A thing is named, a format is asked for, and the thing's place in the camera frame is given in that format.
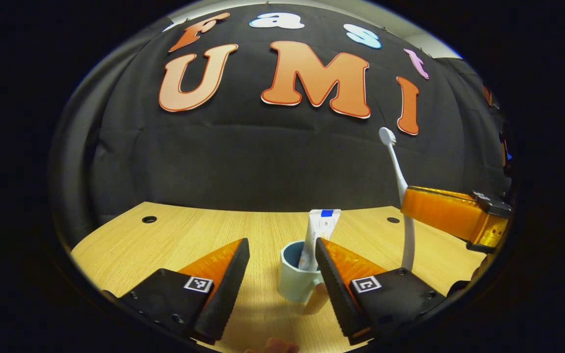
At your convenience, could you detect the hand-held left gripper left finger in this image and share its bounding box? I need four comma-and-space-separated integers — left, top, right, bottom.
101, 238, 251, 345

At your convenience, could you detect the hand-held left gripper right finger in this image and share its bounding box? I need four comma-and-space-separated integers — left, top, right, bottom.
315, 237, 447, 346

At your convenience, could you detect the light blue cup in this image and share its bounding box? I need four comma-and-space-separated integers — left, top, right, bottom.
278, 240, 330, 315

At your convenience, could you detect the white toothbrush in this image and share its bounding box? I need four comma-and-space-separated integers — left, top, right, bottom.
379, 127, 416, 272

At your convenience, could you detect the white toothpaste tube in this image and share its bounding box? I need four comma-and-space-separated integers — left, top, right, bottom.
298, 209, 342, 272

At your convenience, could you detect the wooden desktop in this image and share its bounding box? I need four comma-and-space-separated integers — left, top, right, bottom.
71, 201, 489, 353

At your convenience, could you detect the black backdrop cloth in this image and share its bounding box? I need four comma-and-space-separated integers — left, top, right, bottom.
50, 5, 514, 255

